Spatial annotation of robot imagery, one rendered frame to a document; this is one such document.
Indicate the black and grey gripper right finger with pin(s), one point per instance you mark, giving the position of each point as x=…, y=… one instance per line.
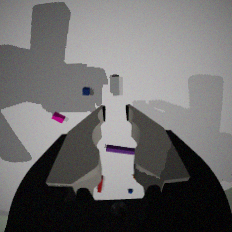
x=162, y=158

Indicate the purple rod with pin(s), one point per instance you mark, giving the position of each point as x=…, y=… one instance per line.
x=119, y=149

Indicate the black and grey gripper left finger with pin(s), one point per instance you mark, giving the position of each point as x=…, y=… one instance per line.
x=71, y=162

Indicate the magenta rod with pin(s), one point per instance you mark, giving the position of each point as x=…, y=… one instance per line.
x=58, y=117

